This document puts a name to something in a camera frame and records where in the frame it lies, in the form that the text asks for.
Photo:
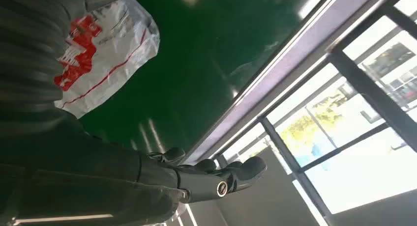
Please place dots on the green conveyor belt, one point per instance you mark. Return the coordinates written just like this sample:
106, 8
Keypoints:
202, 71

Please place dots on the black window frame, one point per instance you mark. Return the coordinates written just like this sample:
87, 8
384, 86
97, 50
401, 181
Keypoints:
374, 97

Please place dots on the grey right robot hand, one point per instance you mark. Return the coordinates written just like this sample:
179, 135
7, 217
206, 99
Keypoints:
81, 185

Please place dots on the aluminium conveyor frame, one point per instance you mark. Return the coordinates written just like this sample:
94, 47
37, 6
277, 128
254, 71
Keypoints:
293, 58

